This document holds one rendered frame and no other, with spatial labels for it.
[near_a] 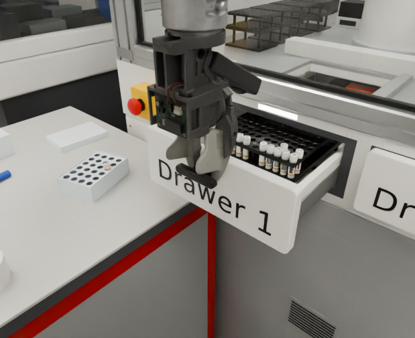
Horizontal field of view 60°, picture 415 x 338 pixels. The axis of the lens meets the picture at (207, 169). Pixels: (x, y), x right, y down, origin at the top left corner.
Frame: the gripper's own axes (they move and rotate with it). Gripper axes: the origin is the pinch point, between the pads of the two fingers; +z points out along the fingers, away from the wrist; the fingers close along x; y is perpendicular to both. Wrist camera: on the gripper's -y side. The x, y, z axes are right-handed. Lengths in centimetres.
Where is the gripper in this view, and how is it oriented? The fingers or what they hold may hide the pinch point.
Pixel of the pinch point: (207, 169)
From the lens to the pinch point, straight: 53.7
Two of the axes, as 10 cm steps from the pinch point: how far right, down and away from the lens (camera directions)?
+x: 7.5, 3.5, -5.6
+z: 0.0, 8.5, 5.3
